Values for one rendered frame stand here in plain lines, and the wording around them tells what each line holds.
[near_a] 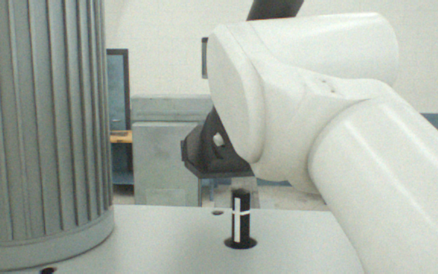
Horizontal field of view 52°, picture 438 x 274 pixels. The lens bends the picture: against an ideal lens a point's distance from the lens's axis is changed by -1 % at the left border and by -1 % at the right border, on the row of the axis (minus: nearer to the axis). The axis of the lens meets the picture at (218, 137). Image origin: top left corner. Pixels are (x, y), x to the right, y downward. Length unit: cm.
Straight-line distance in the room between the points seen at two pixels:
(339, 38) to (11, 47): 29
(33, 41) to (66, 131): 9
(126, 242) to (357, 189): 36
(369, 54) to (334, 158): 11
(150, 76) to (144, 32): 68
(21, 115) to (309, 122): 30
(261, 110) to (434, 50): 720
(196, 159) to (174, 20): 667
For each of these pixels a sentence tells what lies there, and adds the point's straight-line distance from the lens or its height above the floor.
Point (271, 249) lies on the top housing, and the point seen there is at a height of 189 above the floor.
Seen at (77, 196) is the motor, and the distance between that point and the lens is 48.
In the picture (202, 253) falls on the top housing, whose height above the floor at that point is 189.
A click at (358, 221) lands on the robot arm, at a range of 20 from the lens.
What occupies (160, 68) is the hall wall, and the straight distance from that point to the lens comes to 715.
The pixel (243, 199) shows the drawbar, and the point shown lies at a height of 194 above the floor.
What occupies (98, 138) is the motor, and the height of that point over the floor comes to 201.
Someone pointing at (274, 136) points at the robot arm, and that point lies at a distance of 24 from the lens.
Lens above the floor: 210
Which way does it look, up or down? 11 degrees down
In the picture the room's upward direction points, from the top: straight up
